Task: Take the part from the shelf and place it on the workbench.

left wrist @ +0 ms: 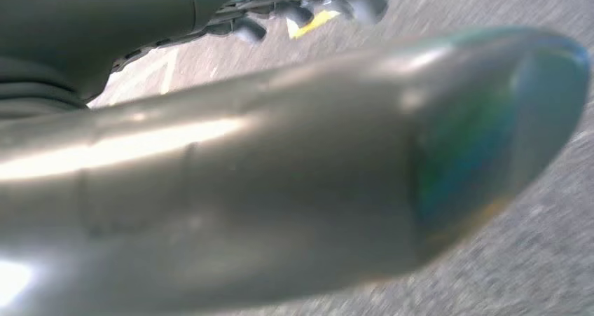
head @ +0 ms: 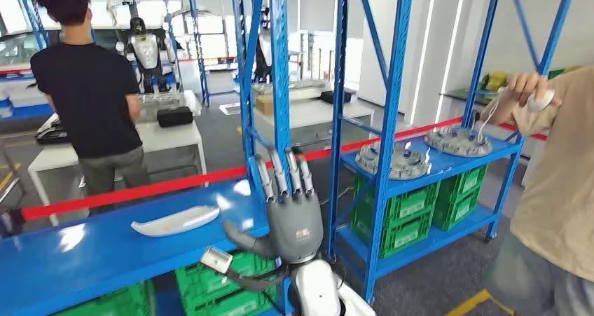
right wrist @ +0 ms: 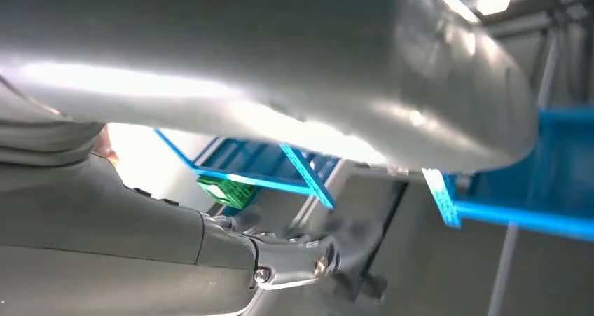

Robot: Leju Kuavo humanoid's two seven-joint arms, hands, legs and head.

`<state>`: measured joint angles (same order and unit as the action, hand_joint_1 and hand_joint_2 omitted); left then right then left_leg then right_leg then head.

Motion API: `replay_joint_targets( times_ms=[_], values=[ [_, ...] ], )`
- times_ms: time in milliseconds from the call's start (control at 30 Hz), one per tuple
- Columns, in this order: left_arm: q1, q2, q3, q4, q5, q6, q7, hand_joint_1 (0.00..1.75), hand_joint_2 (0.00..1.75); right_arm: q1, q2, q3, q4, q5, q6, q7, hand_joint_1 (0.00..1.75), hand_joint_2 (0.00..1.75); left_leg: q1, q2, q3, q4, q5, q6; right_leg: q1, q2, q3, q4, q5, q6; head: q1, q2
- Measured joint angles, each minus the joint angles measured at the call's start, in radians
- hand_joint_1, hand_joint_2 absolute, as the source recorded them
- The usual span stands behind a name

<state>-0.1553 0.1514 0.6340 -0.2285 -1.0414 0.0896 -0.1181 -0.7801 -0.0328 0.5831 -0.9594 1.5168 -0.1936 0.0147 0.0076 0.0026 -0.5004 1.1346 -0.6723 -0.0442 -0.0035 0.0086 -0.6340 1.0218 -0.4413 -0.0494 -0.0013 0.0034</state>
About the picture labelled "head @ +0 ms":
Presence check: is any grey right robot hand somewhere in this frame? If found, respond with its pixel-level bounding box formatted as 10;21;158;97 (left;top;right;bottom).
221;147;325;265

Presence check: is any white plastic car part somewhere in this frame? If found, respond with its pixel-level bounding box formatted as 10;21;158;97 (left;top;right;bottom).
130;205;221;238

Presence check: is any white handheld controller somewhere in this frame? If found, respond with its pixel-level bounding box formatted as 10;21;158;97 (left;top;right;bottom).
475;87;556;144

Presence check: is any grey metal panel part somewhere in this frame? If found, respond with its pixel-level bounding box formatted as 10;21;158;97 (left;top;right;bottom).
252;79;328;95
139;90;186;107

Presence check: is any blue steel shelf rack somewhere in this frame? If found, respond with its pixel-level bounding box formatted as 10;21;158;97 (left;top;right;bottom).
13;0;183;95
326;0;580;304
0;0;298;316
188;0;254;107

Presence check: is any white table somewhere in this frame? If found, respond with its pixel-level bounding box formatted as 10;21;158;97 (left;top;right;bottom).
252;97;375;150
27;118;209;228

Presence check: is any cardboard box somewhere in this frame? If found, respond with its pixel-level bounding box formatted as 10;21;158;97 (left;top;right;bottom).
254;93;275;116

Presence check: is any silver wheel hubcap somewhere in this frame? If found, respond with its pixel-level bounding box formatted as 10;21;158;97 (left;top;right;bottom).
354;142;431;181
424;125;494;159

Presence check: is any black hard case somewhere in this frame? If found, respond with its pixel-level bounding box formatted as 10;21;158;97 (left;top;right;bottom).
156;106;195;129
319;90;352;105

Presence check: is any silver black humanoid robot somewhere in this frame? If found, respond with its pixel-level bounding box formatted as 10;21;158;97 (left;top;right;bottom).
254;8;275;83
115;16;177;95

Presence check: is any dark side table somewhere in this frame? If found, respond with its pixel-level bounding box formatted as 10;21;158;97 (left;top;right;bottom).
441;87;499;107

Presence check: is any person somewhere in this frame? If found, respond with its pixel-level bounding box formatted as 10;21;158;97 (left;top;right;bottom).
29;0;152;215
479;65;594;316

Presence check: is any black foam tray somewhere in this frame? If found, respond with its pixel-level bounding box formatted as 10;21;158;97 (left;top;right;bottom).
36;113;61;134
36;128;71;145

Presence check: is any white car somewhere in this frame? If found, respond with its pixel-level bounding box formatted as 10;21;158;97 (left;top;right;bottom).
0;32;52;74

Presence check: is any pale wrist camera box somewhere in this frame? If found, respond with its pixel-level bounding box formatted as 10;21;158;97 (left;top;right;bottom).
200;246;235;275

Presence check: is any yellow coiled hoses pile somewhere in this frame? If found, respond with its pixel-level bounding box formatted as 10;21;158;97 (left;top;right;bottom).
479;71;510;93

